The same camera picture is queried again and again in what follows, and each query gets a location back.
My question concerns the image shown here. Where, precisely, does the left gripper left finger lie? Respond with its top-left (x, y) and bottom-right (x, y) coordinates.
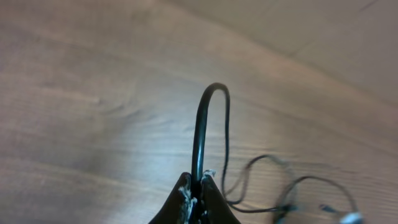
top-left (149, 172), bottom-right (192, 224)

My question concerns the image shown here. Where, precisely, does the black USB cable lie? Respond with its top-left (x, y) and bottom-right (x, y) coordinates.
top-left (273, 175), bottom-right (364, 224)
top-left (190, 82), bottom-right (296, 215)

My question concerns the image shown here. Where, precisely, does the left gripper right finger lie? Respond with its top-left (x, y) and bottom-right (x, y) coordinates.
top-left (201, 174), bottom-right (240, 224)

